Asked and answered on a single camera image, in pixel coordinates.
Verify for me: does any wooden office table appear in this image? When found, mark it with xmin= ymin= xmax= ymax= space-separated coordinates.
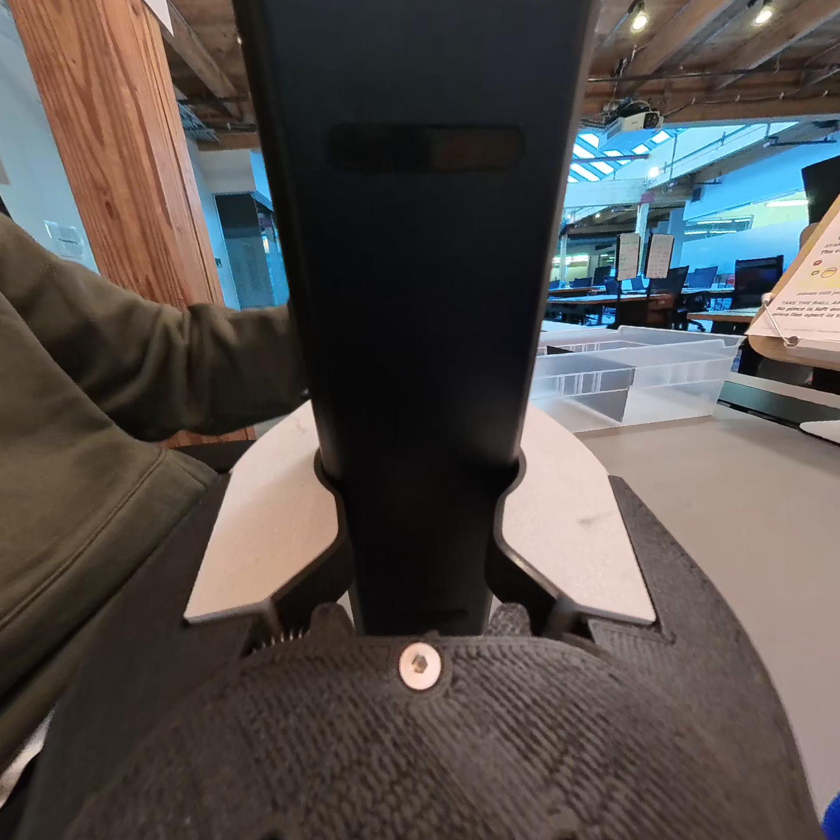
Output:
xmin=548 ymin=289 xmax=677 ymax=329

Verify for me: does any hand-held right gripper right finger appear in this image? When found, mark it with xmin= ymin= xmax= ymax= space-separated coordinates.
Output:
xmin=484 ymin=402 xmax=658 ymax=637

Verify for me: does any person's olive green hoodie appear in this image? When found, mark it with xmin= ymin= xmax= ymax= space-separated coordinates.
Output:
xmin=0 ymin=295 xmax=221 ymax=788

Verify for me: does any clear plastic bin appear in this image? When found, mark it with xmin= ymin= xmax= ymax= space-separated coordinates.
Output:
xmin=528 ymin=325 xmax=746 ymax=434

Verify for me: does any white ceiling projector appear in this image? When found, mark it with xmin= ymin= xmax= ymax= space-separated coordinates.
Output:
xmin=604 ymin=98 xmax=664 ymax=137

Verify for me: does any person's left forearm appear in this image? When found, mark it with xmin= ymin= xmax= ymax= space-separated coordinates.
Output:
xmin=0 ymin=213 xmax=311 ymax=444

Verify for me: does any grey desk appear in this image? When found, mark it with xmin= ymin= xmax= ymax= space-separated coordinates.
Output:
xmin=525 ymin=371 xmax=840 ymax=815

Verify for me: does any metal cable tray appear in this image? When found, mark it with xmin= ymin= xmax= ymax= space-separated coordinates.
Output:
xmin=177 ymin=101 xmax=219 ymax=143

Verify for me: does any wooden document stand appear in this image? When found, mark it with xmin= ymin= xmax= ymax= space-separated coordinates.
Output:
xmin=745 ymin=193 xmax=840 ymax=388

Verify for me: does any dark door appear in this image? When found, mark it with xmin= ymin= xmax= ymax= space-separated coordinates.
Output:
xmin=215 ymin=192 xmax=278 ymax=309

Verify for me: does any wooden pillar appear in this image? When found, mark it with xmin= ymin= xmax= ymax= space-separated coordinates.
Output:
xmin=8 ymin=0 xmax=258 ymax=448

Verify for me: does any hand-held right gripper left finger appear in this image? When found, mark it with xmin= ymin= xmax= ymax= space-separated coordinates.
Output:
xmin=182 ymin=399 xmax=358 ymax=641

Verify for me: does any printed instruction sheet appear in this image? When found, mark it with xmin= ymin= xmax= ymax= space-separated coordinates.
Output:
xmin=749 ymin=213 xmax=840 ymax=363

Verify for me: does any small white wall sign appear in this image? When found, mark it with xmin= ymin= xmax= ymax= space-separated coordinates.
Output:
xmin=45 ymin=220 xmax=86 ymax=258

